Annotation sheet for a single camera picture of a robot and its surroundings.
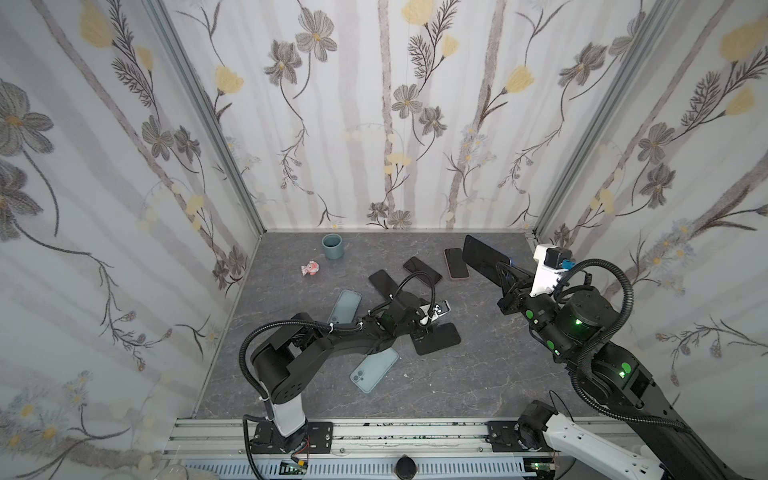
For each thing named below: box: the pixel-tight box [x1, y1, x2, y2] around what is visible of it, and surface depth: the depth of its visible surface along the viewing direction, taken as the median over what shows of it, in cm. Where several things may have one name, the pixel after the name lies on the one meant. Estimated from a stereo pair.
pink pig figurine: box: [300, 260, 320, 276], surface depth 107 cm
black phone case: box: [410, 322, 461, 355], surface depth 93 cm
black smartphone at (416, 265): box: [403, 256, 443, 285], surface depth 113 cm
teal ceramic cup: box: [322, 233, 344, 260], surface depth 113 cm
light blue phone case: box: [349, 347, 399, 394], surface depth 87 cm
